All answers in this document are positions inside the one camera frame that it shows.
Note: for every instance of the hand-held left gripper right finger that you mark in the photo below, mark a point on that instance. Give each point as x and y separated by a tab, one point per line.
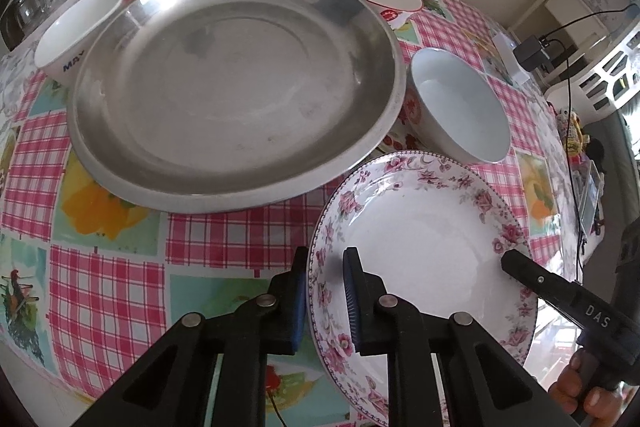
351	302

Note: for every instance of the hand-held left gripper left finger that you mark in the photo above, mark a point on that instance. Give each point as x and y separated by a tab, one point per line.
298	302

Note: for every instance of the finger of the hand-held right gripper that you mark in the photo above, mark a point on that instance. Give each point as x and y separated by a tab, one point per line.
535	277

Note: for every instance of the pink floral porcelain plate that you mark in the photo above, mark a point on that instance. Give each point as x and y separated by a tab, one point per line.
425	247

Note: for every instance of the large stainless steel plate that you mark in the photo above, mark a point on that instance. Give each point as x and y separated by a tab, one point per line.
225	82

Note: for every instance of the white bowl with blue letters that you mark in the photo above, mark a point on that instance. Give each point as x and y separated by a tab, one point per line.
75	27

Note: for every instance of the person's right hand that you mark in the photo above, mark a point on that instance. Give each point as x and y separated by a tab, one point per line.
570	392

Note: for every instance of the yellow snack packet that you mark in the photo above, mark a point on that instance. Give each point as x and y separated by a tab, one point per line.
574	134

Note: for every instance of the pink checkered picture tablecloth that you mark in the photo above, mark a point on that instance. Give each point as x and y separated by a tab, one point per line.
100	267

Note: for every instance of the white plastic basket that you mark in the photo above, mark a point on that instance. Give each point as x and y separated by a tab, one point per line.
600	72

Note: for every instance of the black power adapter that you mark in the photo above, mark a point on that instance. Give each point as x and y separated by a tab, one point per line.
530	52

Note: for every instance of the white cabinet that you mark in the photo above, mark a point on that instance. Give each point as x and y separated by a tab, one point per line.
555	2

